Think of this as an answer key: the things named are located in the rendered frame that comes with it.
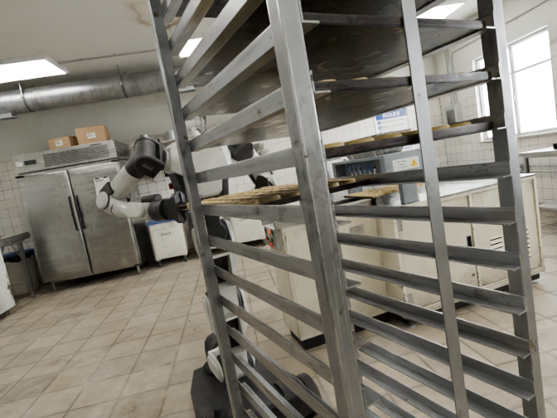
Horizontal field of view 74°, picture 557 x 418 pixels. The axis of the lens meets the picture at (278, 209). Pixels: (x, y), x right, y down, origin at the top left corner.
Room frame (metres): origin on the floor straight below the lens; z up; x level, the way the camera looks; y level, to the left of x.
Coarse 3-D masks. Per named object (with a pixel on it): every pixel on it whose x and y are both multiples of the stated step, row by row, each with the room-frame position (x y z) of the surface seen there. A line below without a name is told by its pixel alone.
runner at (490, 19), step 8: (488, 16) 0.69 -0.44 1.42; (488, 24) 0.69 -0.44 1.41; (472, 32) 0.70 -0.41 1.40; (480, 32) 0.70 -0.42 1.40; (456, 40) 0.73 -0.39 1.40; (464, 40) 0.73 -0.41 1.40; (440, 48) 0.76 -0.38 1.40; (424, 56) 0.81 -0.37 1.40; (400, 64) 0.85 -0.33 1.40; (408, 64) 0.85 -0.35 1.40; (384, 72) 0.90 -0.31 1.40
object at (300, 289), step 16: (272, 224) 2.54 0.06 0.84; (352, 224) 2.43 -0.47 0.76; (368, 224) 2.47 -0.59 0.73; (288, 240) 2.29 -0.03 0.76; (304, 240) 2.32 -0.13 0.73; (304, 256) 2.32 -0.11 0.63; (352, 256) 2.42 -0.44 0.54; (368, 256) 2.45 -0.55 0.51; (288, 272) 2.28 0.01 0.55; (288, 288) 2.33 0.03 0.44; (304, 288) 2.30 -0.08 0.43; (368, 288) 2.44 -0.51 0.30; (384, 288) 2.48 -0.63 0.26; (304, 304) 2.30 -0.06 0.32; (352, 304) 2.40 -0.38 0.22; (368, 304) 2.44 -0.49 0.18; (288, 320) 2.46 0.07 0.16; (384, 320) 2.50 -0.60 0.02; (304, 336) 2.29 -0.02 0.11; (320, 336) 2.35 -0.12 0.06
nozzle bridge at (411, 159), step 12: (384, 156) 2.31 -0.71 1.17; (396, 156) 2.33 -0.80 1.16; (408, 156) 2.36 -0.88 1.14; (420, 156) 2.39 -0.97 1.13; (336, 168) 2.95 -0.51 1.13; (348, 168) 2.91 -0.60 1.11; (372, 168) 2.59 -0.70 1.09; (384, 168) 2.32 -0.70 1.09; (396, 168) 2.33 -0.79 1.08; (408, 168) 2.36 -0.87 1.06; (420, 168) 2.38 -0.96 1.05; (348, 192) 3.01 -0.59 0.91; (408, 192) 2.35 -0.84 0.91
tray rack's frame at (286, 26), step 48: (288, 0) 0.49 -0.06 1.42; (480, 0) 0.71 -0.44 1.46; (288, 48) 0.48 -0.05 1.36; (288, 96) 0.49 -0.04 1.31; (432, 144) 0.60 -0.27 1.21; (432, 192) 0.59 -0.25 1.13; (336, 240) 0.49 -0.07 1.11; (336, 288) 0.48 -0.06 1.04; (528, 288) 0.69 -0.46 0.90; (336, 336) 0.48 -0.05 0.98; (528, 336) 0.69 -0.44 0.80; (336, 384) 0.50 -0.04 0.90
